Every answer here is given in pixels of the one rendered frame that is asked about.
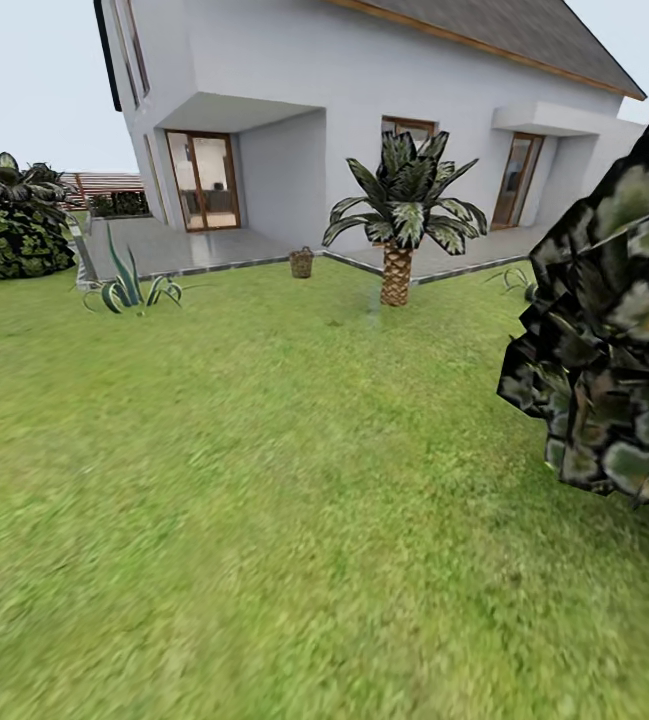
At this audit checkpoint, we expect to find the wicker basket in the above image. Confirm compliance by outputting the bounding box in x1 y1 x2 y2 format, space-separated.
288 247 314 279

